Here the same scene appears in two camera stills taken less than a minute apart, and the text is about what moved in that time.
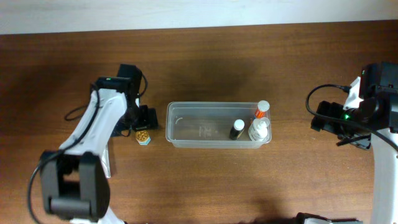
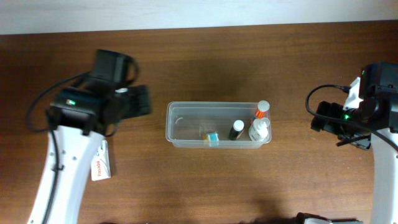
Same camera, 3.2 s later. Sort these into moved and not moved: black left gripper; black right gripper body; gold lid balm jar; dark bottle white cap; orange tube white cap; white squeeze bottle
Moved: black left gripper; gold lid balm jar
Not moved: white squeeze bottle; dark bottle white cap; black right gripper body; orange tube white cap
